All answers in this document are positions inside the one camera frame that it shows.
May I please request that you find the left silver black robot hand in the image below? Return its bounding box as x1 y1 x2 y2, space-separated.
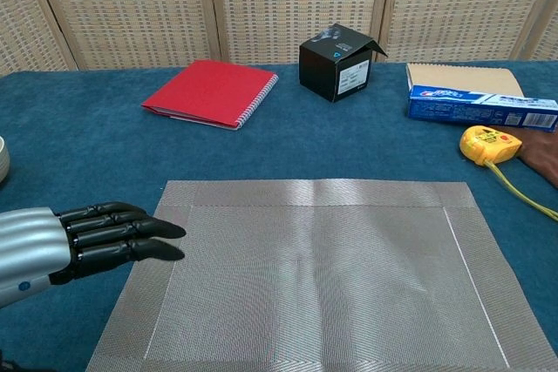
0 201 187 310

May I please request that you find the white ceramic bowl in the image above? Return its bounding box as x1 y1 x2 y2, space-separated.
0 136 10 185

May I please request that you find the grey woven placemat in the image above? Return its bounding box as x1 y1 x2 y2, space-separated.
85 179 558 372

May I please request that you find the blue felt table cover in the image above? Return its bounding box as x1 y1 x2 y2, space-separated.
0 59 558 372

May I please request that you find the red spiral notebook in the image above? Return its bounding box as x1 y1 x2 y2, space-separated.
140 59 280 132

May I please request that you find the black cardboard product box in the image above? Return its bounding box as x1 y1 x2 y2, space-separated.
298 22 388 104

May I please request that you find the woven bamboo folding screen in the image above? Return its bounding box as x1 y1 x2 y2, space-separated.
0 0 558 77

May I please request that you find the blue toothpaste box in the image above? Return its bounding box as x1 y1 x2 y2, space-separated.
407 85 558 133

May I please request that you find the tan kraft spiral notebook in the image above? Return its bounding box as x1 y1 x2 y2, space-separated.
405 62 526 98

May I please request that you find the yellow tape measure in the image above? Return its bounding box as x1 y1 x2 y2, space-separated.
459 125 558 216

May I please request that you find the brown cloth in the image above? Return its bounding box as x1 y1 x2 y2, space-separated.
514 126 558 190

